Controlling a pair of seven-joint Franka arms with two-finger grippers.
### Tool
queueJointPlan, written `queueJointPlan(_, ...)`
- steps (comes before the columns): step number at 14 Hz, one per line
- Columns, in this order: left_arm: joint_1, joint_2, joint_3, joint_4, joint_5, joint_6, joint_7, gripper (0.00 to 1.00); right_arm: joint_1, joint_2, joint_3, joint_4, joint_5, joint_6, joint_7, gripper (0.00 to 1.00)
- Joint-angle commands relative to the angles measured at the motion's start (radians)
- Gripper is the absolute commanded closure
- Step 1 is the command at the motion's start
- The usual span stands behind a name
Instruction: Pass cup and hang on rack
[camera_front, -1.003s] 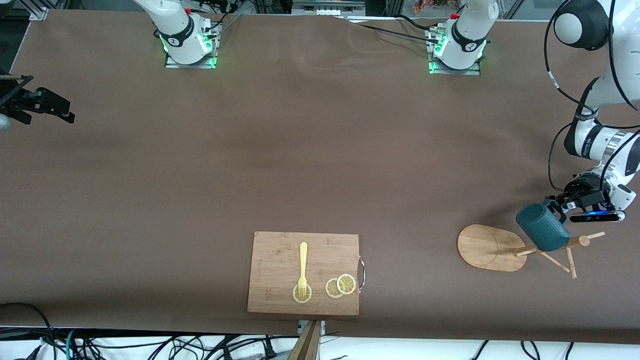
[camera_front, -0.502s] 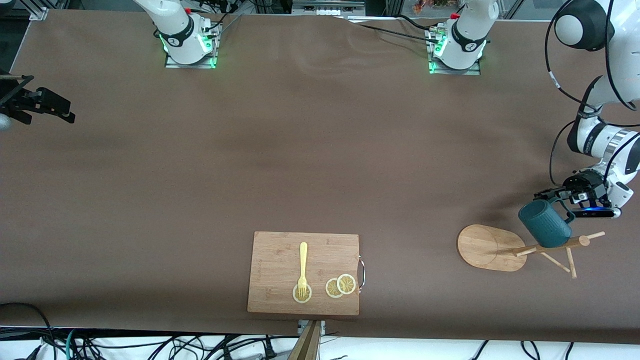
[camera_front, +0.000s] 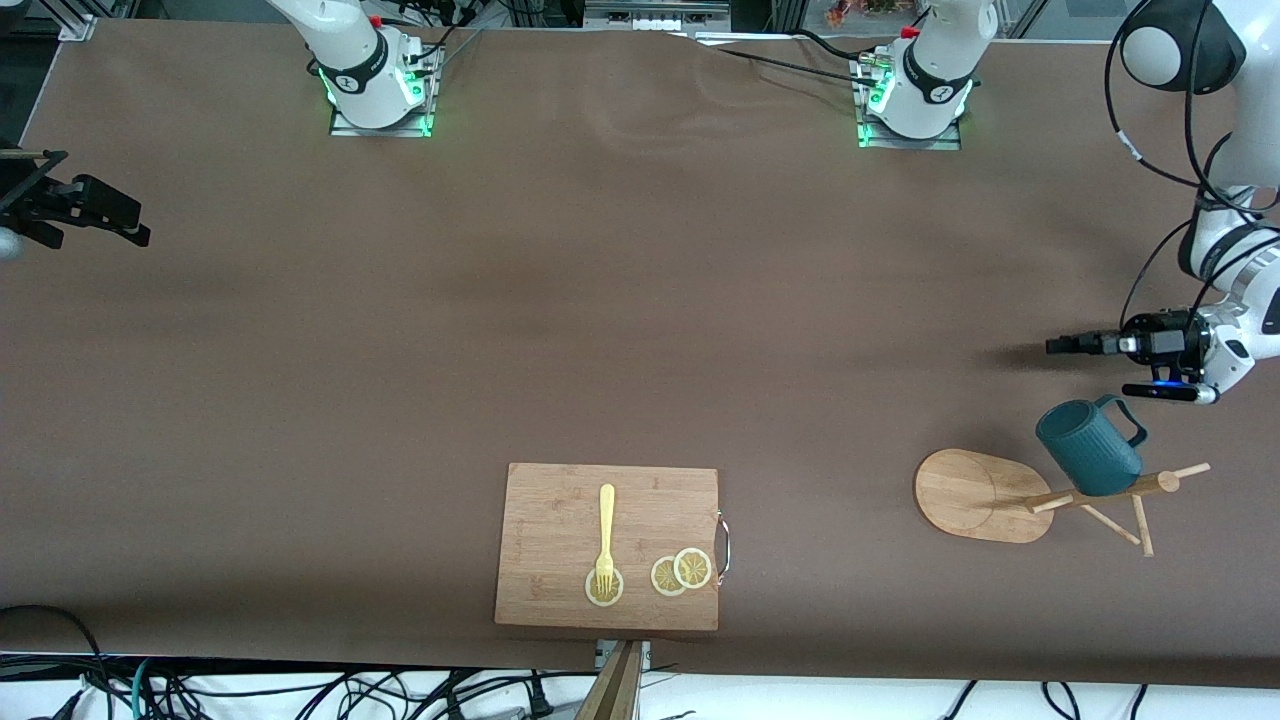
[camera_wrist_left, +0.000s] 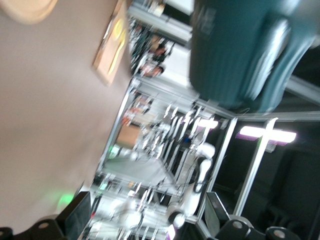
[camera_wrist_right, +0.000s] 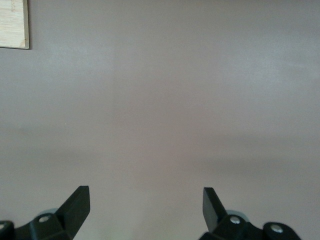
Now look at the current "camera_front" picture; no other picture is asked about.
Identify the teal mug yellow inside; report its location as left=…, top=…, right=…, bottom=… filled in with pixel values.
left=1035, top=395, right=1149, bottom=498

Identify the wooden cup rack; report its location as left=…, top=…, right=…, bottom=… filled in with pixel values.
left=913, top=449, right=1211, bottom=558

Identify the yellow plastic fork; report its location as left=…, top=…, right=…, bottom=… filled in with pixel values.
left=595, top=484, right=617, bottom=598

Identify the white power strip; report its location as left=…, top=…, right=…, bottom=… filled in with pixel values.
left=585, top=0, right=731, bottom=33

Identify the wooden cutting board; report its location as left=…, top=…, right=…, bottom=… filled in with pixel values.
left=494, top=462, right=721, bottom=632

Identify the wooden beam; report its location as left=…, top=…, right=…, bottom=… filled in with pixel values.
left=575, top=640, right=643, bottom=720

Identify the aluminium frame profile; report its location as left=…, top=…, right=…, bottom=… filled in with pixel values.
left=35, top=0, right=98, bottom=43

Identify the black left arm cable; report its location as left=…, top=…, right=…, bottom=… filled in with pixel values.
left=1104, top=0, right=1280, bottom=336

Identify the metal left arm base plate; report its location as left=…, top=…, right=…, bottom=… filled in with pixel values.
left=855, top=55, right=963, bottom=151

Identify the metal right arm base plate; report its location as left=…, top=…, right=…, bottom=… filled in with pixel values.
left=330, top=45, right=446, bottom=138

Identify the black table cable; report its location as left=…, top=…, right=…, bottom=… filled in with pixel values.
left=700, top=40, right=883, bottom=89
left=790, top=28, right=879, bottom=65

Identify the black floor cable loop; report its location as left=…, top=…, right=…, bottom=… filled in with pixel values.
left=0, top=604, right=113, bottom=720

